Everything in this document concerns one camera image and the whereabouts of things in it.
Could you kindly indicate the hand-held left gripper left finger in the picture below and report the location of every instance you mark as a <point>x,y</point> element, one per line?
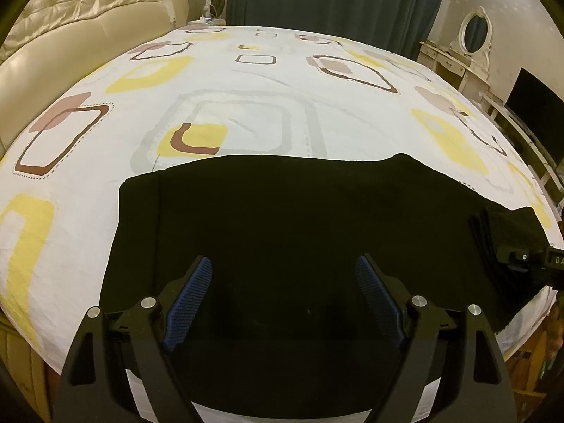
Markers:
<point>187,304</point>

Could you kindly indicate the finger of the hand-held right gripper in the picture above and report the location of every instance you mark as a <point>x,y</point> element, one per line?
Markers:
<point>524,257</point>

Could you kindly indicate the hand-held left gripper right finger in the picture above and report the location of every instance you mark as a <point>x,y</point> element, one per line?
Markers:
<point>380,304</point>

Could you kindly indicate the black pants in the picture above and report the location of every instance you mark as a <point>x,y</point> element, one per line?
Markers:
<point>286,211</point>

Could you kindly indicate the white television stand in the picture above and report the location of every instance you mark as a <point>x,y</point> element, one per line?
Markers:
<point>520,134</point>

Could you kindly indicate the black flat screen television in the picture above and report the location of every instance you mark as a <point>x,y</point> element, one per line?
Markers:
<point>539,112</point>

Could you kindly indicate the cream bed base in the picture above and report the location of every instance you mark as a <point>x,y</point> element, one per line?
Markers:
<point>20,370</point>

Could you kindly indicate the white dressing table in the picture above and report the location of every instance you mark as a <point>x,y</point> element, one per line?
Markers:
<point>449,64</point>

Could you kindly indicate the bed with patterned sheet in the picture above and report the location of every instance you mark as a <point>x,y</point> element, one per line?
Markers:
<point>273,97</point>

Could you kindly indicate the oval white vanity mirror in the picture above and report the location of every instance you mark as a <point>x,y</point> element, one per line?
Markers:
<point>475,33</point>

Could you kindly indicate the white nightstand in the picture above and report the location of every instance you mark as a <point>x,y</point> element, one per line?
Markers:
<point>207,21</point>

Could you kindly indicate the cream tufted headboard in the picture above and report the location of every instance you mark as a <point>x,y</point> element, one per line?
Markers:
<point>75,39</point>

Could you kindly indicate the small white desk fan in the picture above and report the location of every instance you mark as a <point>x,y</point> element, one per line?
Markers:
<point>216,5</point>

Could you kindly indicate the dark teal curtain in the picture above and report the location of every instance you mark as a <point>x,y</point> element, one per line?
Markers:
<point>339,0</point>

